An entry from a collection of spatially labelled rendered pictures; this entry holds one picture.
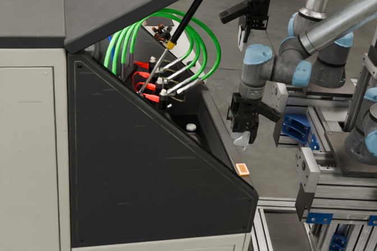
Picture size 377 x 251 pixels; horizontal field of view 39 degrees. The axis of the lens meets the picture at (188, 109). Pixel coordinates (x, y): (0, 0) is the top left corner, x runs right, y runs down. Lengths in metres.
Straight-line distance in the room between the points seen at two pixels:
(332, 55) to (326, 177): 0.56
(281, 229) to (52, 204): 1.42
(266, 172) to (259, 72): 1.89
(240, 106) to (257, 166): 1.82
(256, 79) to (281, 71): 0.08
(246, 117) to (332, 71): 0.67
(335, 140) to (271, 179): 1.48
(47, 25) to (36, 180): 0.44
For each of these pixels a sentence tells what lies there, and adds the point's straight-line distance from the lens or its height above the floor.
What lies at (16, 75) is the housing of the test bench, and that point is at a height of 1.40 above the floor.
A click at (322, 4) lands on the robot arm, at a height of 1.33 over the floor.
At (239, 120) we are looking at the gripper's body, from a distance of 1.61.
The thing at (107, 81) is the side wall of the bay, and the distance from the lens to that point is 1.34.
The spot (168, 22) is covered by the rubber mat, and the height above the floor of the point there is 0.98.
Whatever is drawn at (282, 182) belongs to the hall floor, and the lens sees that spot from 3.32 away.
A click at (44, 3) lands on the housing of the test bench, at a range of 1.46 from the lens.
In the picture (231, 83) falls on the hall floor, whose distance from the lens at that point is 4.25.
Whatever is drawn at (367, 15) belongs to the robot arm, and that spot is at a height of 1.52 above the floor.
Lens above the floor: 2.04
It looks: 32 degrees down
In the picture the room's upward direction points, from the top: 7 degrees clockwise
